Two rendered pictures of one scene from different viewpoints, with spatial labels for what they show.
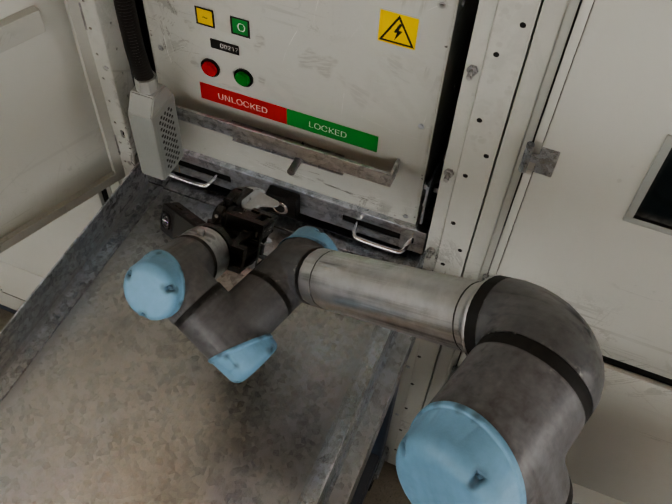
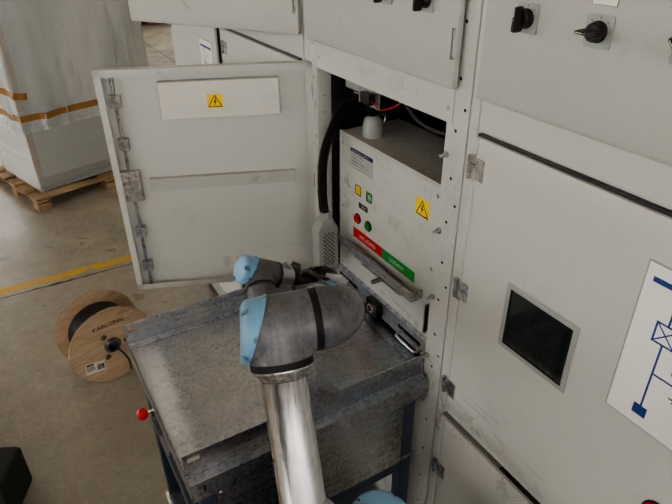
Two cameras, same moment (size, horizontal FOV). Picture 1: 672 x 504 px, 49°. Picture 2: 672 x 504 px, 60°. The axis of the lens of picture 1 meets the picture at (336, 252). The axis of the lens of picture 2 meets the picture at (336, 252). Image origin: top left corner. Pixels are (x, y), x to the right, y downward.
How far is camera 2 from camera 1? 0.83 m
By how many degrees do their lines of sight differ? 36
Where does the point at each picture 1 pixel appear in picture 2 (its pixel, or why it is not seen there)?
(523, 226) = (458, 339)
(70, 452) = (197, 360)
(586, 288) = (489, 398)
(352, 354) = not seen: hidden behind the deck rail
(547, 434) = (286, 316)
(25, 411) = (195, 337)
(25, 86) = (280, 204)
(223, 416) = not seen: hidden behind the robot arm
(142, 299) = (237, 270)
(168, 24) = (346, 192)
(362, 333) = not seen: hidden behind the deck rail
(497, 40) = (446, 214)
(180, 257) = (262, 262)
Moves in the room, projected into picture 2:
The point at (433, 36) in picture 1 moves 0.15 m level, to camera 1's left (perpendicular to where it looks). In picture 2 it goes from (434, 214) to (386, 197)
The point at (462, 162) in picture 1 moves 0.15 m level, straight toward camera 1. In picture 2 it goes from (436, 290) to (392, 311)
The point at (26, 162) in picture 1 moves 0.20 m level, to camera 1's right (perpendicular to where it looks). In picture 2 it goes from (269, 242) to (312, 261)
